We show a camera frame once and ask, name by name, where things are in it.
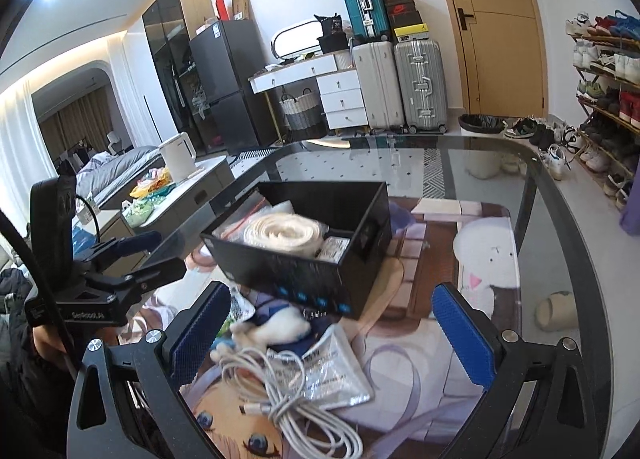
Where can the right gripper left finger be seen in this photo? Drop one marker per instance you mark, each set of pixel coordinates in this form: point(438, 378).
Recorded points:
point(126, 401)

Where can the black handbag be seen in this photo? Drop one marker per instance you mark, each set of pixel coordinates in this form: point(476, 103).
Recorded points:
point(333, 37)

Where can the silver suitcase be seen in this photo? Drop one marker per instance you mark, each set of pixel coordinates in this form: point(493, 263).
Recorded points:
point(422, 85)

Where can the black cardboard box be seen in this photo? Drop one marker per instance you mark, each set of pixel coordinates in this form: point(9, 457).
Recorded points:
point(268, 239)

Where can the green snack packet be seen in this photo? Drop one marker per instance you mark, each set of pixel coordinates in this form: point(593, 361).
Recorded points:
point(240, 310)

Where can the woven laundry basket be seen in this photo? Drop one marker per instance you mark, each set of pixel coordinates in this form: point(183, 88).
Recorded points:
point(303, 115)

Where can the person's left hand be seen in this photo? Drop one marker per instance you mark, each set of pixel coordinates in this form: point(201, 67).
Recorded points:
point(49, 345)

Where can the teal suitcase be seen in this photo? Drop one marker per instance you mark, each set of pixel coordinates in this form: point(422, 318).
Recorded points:
point(369, 20)

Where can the black camera module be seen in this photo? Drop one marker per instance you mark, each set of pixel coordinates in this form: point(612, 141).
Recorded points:
point(52, 209)

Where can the dark glass wardrobe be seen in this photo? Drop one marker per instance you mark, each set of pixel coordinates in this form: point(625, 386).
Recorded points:
point(166, 30)

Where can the oval black-framed mirror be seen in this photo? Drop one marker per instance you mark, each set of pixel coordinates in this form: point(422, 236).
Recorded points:
point(294, 41)

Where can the white suitcase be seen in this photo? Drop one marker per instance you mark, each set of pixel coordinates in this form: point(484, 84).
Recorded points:
point(376, 68)

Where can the small white packet in box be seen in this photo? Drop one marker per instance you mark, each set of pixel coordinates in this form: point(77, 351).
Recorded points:
point(332, 249)

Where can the wooden door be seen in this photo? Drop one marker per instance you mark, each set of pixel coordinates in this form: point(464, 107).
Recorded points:
point(502, 63)

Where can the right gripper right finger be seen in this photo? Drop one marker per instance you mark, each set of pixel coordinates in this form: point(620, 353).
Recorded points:
point(560, 421)

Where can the wooden shoe rack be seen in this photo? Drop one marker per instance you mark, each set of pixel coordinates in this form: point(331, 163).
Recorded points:
point(606, 58)

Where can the white drawer desk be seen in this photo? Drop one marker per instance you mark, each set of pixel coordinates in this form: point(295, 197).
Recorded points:
point(338, 84)

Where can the white plush toy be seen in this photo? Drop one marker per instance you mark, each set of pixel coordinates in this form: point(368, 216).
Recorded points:
point(284, 327)

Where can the white electric kettle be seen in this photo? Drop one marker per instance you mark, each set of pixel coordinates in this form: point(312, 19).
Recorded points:
point(179, 155)

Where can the purple bag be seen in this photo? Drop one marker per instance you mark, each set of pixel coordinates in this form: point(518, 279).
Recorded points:
point(630, 218)

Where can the silver foil medicine pouch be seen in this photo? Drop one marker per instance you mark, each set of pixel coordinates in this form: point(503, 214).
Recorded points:
point(330, 371)

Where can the beige slipper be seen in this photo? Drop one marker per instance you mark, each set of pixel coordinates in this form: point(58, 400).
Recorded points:
point(557, 312)

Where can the bed with grey blanket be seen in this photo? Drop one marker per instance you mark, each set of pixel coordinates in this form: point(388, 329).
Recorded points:
point(108, 180)

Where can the anime printed desk mat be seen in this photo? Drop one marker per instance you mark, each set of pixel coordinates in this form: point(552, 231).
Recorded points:
point(422, 396)

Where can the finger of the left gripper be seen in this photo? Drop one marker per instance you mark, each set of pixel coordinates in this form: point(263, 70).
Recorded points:
point(114, 249)
point(151, 277)

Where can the grey side cabinet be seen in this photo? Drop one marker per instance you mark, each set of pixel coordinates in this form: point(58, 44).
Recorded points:
point(213, 175)

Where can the black refrigerator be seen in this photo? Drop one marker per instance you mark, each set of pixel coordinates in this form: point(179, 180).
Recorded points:
point(226, 55)

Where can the stacked shoe boxes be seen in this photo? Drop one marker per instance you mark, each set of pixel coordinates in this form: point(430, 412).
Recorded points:
point(405, 19)

